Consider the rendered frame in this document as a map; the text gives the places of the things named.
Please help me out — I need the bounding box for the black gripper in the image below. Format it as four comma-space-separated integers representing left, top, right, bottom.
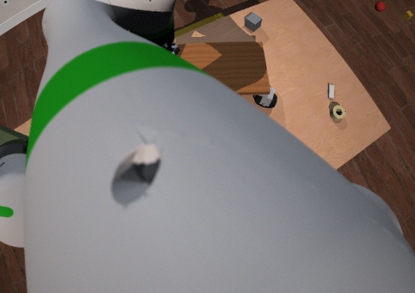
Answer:
167, 43, 180, 55

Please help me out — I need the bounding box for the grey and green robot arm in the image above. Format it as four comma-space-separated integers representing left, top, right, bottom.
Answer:
0, 0, 415, 293

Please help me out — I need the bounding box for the beige roll of masking tape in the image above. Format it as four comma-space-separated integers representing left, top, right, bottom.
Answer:
330, 106, 346, 121

